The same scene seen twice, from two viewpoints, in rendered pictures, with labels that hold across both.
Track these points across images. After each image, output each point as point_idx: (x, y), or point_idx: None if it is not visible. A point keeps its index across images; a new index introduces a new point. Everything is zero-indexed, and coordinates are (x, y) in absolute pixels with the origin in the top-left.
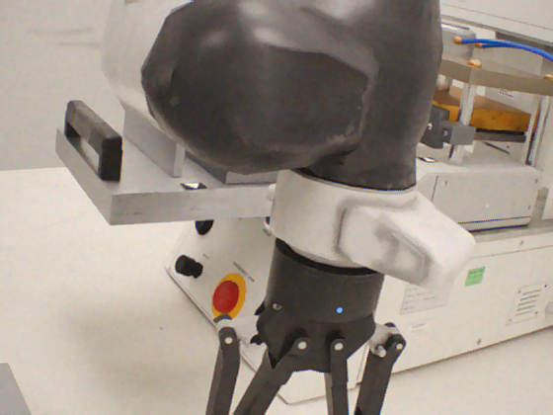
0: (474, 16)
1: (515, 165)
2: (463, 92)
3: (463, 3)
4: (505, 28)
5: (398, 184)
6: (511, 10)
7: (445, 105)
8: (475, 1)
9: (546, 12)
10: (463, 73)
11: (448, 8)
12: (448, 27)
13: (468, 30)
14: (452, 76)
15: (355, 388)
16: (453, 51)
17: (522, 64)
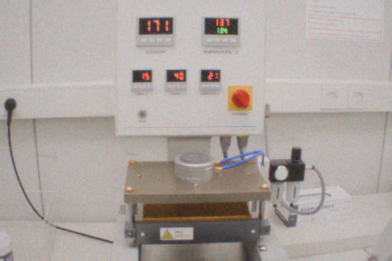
0: (157, 130)
1: (256, 216)
2: (263, 204)
3: (144, 123)
4: (186, 133)
5: None
6: (189, 121)
7: (251, 215)
8: (156, 120)
9: (219, 116)
10: (265, 195)
11: (131, 130)
12: (210, 163)
13: (212, 157)
14: (257, 200)
15: None
16: (213, 176)
17: (196, 149)
